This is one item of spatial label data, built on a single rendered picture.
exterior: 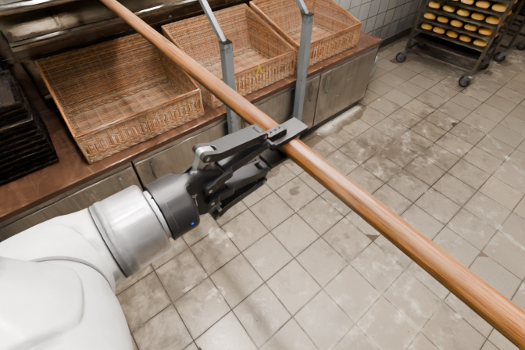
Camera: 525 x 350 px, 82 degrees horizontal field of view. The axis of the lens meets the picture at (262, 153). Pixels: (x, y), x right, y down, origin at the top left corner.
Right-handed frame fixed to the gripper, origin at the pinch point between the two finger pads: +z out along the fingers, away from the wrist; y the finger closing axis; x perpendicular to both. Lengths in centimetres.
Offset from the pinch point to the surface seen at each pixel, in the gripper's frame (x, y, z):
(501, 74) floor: -31, 117, 316
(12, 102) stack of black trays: -98, 31, -36
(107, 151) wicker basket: -87, 59, -17
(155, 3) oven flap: -135, 23, 36
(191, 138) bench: -82, 68, 19
